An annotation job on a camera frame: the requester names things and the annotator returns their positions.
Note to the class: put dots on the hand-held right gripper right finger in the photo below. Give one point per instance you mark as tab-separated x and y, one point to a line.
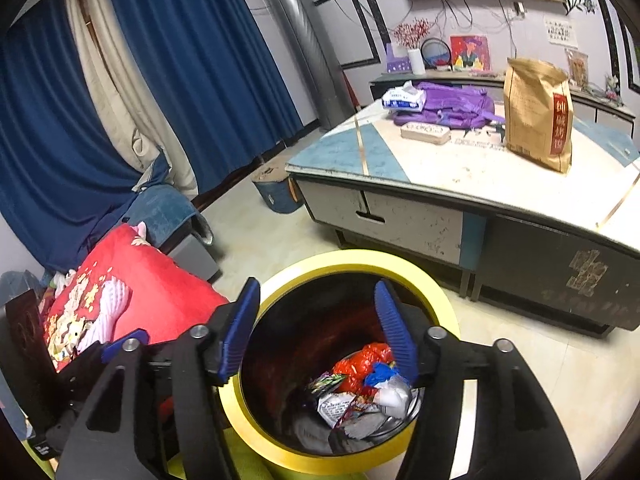
397	332

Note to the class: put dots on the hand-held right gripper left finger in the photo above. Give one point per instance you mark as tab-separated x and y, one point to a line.
240	332

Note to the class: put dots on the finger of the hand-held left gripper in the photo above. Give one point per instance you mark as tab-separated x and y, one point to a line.
112	347

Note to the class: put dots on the red snack packet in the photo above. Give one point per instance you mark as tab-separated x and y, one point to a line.
365	360

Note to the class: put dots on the blue wrapper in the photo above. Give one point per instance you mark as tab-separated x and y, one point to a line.
380	372

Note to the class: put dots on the black green snack packet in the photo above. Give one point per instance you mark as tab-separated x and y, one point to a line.
327	384

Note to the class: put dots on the yellow black trash bin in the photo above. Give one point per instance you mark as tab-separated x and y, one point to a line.
280	440

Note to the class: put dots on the grey storage container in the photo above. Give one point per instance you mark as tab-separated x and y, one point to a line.
17	285

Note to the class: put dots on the red floral blanket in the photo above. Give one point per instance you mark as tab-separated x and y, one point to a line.
160	285

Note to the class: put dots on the pile of clothes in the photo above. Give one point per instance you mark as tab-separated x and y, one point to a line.
62	282

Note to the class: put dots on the white blue coffee table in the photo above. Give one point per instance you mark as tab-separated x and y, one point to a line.
450	200

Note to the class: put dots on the blue cardboard box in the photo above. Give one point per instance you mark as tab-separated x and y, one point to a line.
277	187

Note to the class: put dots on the flat beige box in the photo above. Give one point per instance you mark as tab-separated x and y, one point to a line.
425	133

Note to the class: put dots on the blue curtain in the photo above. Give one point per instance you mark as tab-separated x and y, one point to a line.
55	140
200	70

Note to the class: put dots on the purple bag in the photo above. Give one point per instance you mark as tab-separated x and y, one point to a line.
450	105

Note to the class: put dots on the white blue tissue pack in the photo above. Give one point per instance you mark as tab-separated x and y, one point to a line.
402	97

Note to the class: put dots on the beige curtain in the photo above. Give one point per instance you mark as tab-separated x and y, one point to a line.
120	105

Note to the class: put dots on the brown paper bag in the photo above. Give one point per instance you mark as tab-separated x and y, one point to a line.
537	110

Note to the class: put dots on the white vase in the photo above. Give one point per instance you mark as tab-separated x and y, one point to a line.
416	61

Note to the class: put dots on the purple box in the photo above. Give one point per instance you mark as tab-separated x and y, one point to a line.
396	60

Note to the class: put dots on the round dark framed ornament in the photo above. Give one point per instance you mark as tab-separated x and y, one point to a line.
435	54

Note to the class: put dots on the red framed picture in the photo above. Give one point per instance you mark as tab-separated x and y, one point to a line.
470	53

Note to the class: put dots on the silver cylindrical air conditioner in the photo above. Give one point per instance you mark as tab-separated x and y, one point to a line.
310	45

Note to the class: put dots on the red berry branches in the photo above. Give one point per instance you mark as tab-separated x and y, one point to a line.
412	32

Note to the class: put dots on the clear snack packet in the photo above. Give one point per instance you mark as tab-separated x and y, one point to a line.
577	67

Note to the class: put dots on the small potted flower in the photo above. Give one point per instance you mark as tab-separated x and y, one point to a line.
613	90

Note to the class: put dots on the grey bed frame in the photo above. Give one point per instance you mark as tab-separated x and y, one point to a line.
197	257

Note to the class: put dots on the white paper wall note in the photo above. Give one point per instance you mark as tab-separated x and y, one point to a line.
560	31

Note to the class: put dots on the white wall outlet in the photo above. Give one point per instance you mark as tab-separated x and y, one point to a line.
521	8

